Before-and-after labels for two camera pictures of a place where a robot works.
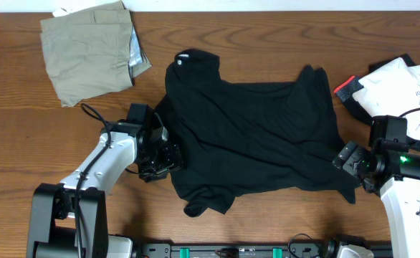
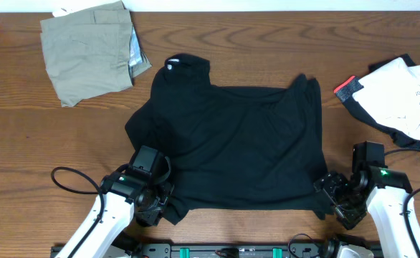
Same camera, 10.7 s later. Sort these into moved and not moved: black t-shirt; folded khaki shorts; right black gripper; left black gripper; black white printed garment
Moved: left black gripper; right black gripper; black t-shirt
Not moved: folded khaki shorts; black white printed garment
